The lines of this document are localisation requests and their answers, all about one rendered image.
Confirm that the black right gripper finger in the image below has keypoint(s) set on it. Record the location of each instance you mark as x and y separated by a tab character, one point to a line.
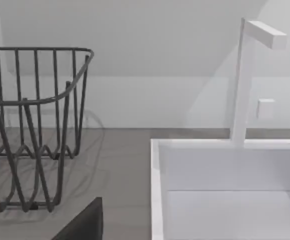
87	223

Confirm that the white sink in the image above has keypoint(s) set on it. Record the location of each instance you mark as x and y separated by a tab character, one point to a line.
225	190

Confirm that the tall white tap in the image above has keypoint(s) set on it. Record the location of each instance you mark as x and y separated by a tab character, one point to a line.
241	82

